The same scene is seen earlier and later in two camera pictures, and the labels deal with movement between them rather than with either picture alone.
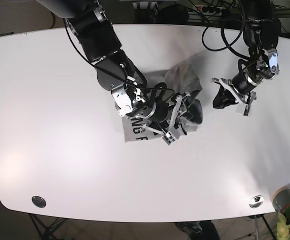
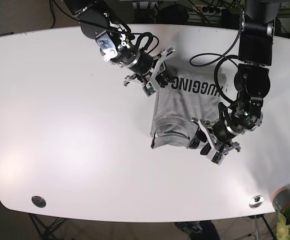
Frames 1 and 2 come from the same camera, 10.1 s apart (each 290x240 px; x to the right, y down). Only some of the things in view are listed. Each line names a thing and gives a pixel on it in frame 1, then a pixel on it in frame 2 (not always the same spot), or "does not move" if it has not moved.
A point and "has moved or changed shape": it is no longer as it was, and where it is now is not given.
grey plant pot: (283, 198) does not move
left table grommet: (38, 201) does not move
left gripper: (162, 115) -> (149, 69)
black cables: (229, 46) -> (212, 10)
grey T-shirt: (184, 114) has moved or changed shape
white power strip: (208, 9) does not move
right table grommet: (256, 201) does not move
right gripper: (240, 89) -> (226, 131)
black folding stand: (45, 232) does not move
